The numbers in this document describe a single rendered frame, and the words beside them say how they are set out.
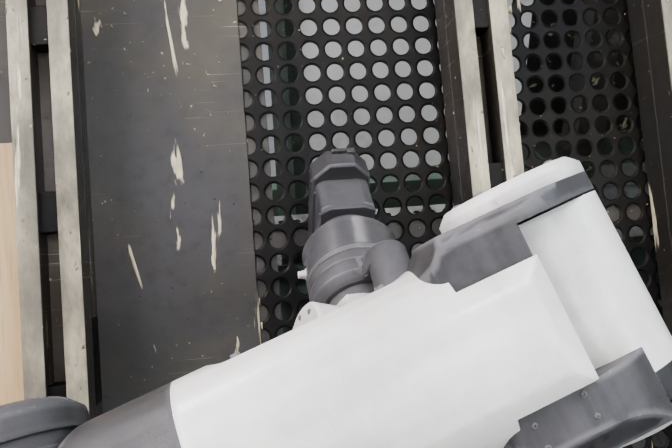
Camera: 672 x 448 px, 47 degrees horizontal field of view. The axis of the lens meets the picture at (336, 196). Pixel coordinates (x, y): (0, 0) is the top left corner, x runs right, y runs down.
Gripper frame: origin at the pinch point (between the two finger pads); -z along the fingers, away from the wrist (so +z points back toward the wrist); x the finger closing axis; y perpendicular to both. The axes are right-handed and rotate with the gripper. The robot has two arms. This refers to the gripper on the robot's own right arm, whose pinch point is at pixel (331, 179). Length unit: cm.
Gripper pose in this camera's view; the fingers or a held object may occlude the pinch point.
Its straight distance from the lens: 79.6
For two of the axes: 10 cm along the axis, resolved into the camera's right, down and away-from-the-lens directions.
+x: 0.4, -7.8, -6.3
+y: -9.9, 0.7, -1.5
